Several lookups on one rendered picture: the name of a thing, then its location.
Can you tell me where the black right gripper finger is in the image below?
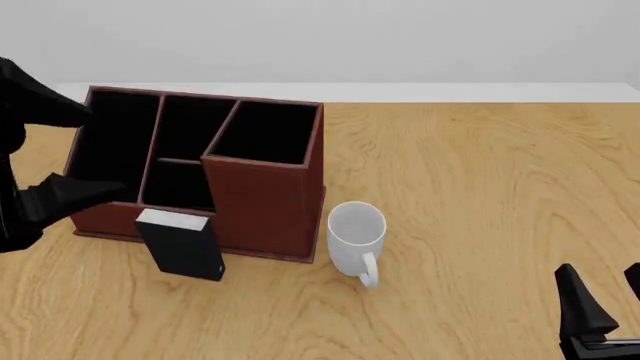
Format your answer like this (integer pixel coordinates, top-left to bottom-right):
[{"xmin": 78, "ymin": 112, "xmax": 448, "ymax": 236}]
[
  {"xmin": 623, "ymin": 262, "xmax": 640, "ymax": 297},
  {"xmin": 554, "ymin": 263, "xmax": 620, "ymax": 341}
]

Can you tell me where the red-brown desk caddy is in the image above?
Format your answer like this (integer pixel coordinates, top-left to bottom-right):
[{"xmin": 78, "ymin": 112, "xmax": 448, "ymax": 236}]
[{"xmin": 63, "ymin": 85, "xmax": 327, "ymax": 264}]

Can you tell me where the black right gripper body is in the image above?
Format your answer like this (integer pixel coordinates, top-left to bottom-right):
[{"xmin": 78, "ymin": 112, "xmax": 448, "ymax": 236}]
[{"xmin": 559, "ymin": 331, "xmax": 640, "ymax": 360}]

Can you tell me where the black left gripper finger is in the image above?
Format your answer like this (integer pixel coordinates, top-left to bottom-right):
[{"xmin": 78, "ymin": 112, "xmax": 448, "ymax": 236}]
[
  {"xmin": 0, "ymin": 56, "xmax": 94, "ymax": 129},
  {"xmin": 18, "ymin": 171, "xmax": 127, "ymax": 230}
]

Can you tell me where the black book with white pages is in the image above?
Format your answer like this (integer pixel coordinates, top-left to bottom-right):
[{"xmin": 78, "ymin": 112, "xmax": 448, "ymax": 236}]
[{"xmin": 133, "ymin": 208, "xmax": 226, "ymax": 283}]

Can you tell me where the white ceramic mug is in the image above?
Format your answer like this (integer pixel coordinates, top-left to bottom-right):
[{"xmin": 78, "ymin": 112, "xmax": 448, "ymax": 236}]
[{"xmin": 326, "ymin": 201, "xmax": 388, "ymax": 289}]

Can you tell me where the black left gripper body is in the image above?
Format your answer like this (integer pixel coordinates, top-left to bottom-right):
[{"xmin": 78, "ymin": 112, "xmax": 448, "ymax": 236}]
[{"xmin": 0, "ymin": 111, "xmax": 45, "ymax": 255}]

